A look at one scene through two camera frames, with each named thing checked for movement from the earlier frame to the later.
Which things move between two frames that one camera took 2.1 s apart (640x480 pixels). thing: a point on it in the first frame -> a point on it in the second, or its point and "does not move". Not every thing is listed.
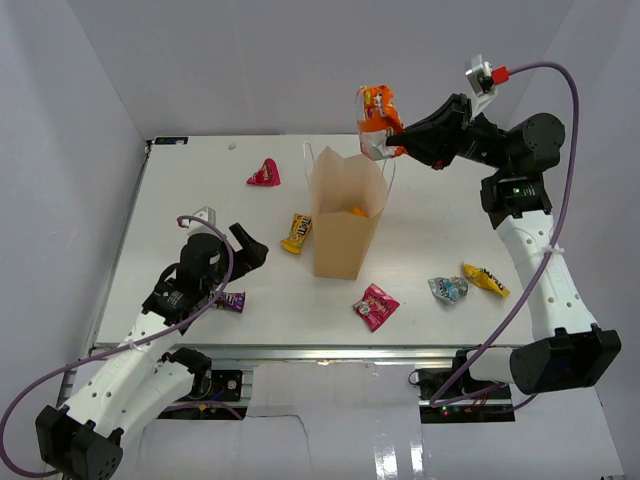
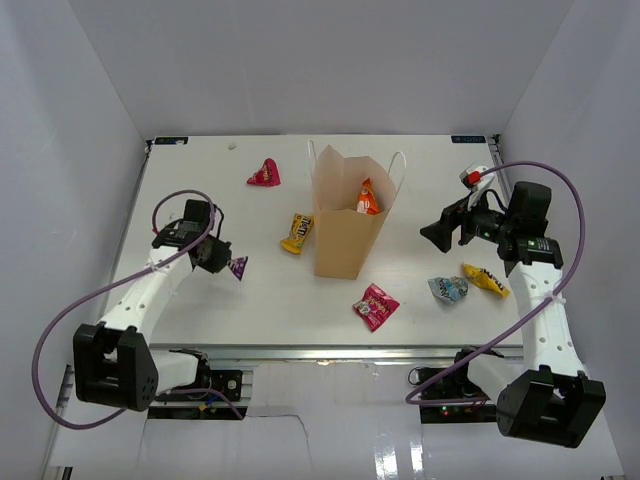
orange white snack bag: [378, 117] -> [368, 201]
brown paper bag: [348, 197] does not move
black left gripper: [252, 254] -> [222, 253]
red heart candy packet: [268, 175] does not move
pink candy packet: [376, 307] does not move
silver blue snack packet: [452, 288] does not move
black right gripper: [434, 139] -> [441, 232]
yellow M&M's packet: [300, 226] does not move
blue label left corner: [171, 140] does not move
